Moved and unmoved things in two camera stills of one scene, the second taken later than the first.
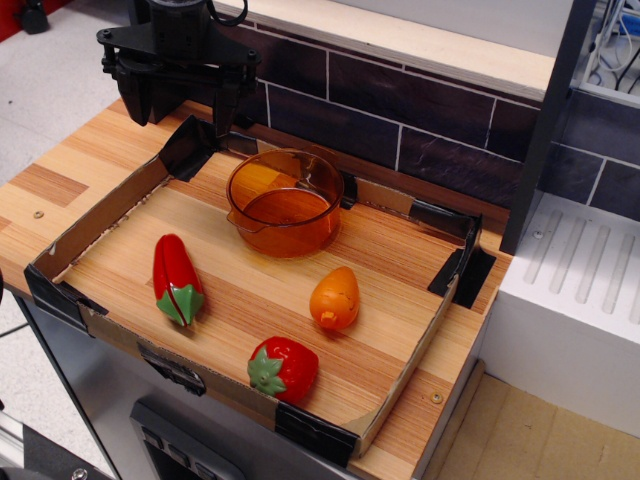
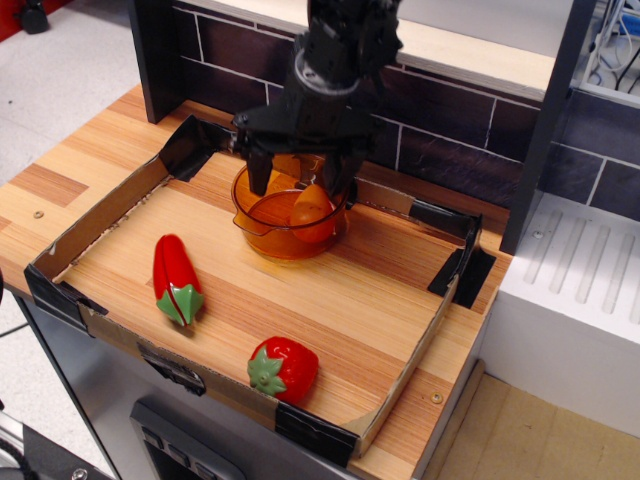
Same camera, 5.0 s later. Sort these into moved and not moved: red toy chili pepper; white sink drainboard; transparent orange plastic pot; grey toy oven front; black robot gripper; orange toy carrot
Moved: black robot gripper; orange toy carrot
Not moved: transparent orange plastic pot; red toy chili pepper; grey toy oven front; white sink drainboard
